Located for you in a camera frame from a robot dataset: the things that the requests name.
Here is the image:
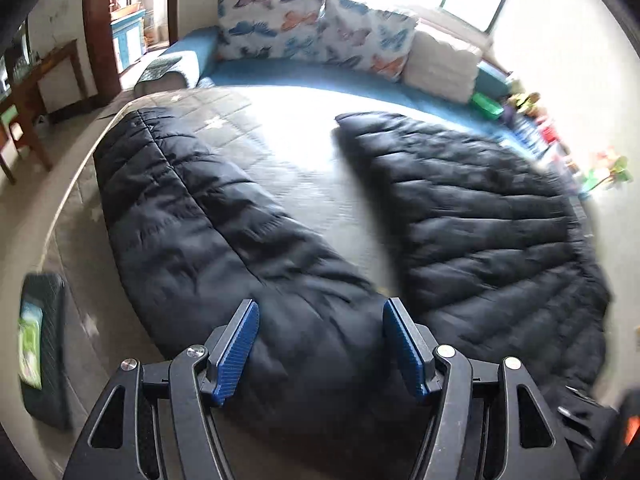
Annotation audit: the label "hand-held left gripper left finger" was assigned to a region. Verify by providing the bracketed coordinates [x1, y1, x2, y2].
[62, 299, 261, 480]

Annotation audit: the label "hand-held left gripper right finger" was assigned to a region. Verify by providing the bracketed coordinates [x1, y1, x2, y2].
[382, 297, 583, 480]

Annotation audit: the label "black puffer jacket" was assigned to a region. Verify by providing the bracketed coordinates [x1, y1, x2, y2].
[93, 107, 621, 480]

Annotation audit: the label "dark bin with green item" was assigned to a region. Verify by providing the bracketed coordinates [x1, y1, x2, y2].
[17, 272, 72, 432]

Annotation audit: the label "grey star-quilted mattress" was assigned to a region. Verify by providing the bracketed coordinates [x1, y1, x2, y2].
[30, 85, 551, 480]

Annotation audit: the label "green printed packet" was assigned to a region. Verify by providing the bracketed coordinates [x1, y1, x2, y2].
[17, 297, 44, 391]

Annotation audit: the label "clear plastic bottle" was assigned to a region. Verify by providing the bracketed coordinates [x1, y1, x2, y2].
[515, 115, 547, 157]

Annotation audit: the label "green plastic bowl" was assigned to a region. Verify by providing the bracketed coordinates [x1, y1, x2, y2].
[472, 92, 505, 120]

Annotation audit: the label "red toy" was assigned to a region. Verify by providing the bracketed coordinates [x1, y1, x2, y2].
[539, 120, 565, 147]

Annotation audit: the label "colourful toy pinwheel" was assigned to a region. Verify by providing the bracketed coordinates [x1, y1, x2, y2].
[579, 147, 634, 197]

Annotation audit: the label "plush toys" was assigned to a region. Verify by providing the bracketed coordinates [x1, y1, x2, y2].
[505, 90, 545, 117]

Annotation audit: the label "blue daybed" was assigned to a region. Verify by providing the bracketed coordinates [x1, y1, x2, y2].
[134, 27, 536, 153]

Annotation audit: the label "teal cushion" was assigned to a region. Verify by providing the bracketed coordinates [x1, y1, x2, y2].
[472, 62, 512, 98]

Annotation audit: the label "white cushion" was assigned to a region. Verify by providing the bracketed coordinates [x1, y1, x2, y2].
[402, 30, 485, 104]

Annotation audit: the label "teal quilted cloth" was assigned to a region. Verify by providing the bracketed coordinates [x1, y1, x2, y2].
[135, 52, 201, 93]

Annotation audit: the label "butterfly print pillow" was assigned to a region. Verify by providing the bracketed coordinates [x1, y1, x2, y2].
[216, 0, 327, 63]
[322, 0, 420, 82]

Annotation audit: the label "blue cabinet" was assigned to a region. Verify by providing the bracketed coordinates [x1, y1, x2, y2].
[111, 7, 148, 73]

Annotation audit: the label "wooden table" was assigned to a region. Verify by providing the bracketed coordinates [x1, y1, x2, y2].
[0, 39, 87, 183]

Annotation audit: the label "dark wooden door frame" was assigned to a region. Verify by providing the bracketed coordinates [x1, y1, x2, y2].
[82, 0, 182, 95]

